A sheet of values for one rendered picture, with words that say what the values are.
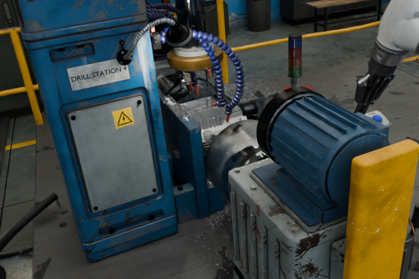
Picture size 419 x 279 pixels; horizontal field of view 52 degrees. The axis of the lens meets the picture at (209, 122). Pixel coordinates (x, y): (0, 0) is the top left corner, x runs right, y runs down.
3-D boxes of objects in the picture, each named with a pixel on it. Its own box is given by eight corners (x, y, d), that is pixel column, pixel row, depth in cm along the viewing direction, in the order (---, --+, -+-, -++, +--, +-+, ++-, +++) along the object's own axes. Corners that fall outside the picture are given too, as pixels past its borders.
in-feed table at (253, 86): (239, 126, 205) (237, 103, 200) (215, 106, 227) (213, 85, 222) (282, 114, 213) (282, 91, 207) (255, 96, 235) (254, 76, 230)
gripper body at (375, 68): (388, 47, 123) (376, 71, 130) (365, 53, 120) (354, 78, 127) (406, 63, 118) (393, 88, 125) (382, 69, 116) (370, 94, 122)
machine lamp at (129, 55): (128, 78, 101) (118, 26, 96) (117, 66, 111) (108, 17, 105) (198, 63, 107) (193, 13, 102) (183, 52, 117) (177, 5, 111)
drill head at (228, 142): (259, 268, 108) (255, 187, 97) (202, 193, 139) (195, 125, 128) (339, 235, 116) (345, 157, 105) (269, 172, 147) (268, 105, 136)
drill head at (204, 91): (172, 153, 164) (164, 93, 153) (143, 114, 198) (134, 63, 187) (231, 136, 172) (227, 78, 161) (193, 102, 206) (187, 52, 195)
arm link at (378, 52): (369, 35, 116) (362, 52, 121) (391, 55, 111) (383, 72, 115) (395, 28, 119) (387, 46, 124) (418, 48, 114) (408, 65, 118)
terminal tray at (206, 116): (191, 134, 143) (189, 114, 139) (181, 122, 151) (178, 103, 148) (224, 125, 146) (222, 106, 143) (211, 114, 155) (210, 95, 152)
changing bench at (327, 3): (385, 18, 664) (388, -11, 645) (400, 22, 636) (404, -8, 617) (304, 32, 631) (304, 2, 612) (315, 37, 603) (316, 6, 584)
